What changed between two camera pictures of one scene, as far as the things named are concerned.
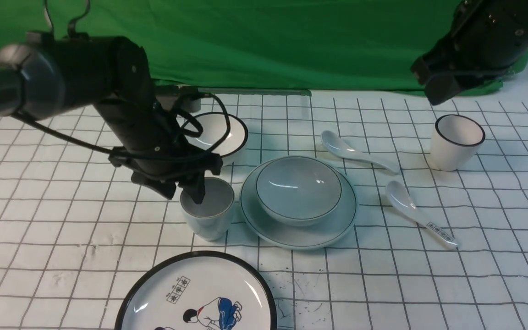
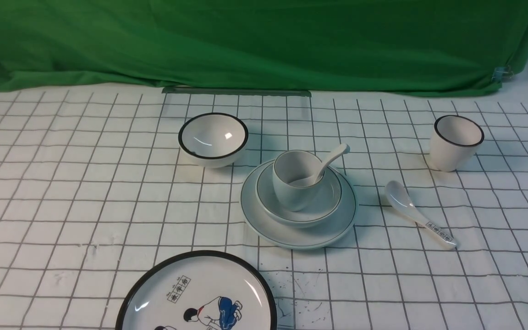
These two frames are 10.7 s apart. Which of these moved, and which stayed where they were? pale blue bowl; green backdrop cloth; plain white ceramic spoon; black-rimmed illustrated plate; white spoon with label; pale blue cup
Moved: plain white ceramic spoon; pale blue cup
Stayed: pale blue bowl; green backdrop cloth; black-rimmed illustrated plate; white spoon with label
